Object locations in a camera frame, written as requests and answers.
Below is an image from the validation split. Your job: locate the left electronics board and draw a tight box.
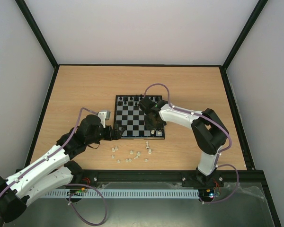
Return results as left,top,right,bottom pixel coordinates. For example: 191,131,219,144
67,187,88,197

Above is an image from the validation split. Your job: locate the purple cable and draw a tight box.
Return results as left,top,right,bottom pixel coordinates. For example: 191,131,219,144
144,84,240,205
0,107,108,225

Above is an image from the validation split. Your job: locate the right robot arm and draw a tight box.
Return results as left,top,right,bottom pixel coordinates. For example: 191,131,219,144
138,97,230,185

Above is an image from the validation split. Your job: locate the black and grey chessboard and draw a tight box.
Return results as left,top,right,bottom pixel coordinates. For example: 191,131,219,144
114,102,165,140

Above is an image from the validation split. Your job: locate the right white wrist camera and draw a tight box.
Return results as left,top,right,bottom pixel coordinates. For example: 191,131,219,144
138,97,156,114

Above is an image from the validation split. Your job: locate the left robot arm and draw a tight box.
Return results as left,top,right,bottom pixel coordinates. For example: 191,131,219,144
0,112,125,223

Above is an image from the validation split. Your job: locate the black frame rail front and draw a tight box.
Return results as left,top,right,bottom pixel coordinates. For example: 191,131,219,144
75,170,267,189

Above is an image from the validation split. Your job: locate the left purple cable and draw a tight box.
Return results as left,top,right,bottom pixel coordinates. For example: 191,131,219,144
0,107,108,225

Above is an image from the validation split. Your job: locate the electronics board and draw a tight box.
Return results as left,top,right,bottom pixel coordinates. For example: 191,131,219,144
67,187,88,197
199,188,221,198

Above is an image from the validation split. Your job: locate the right electronics board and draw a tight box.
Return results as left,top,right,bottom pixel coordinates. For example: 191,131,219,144
199,188,221,198

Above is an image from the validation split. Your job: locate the black pieces row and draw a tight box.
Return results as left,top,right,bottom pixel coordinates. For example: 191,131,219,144
115,95,162,106

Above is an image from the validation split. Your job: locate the white slotted cable duct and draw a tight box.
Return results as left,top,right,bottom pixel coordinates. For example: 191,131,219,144
43,189,199,199

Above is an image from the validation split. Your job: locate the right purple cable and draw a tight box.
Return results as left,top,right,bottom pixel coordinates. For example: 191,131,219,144
144,84,240,205

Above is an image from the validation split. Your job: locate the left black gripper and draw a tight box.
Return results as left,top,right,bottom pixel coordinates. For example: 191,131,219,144
87,124,126,145

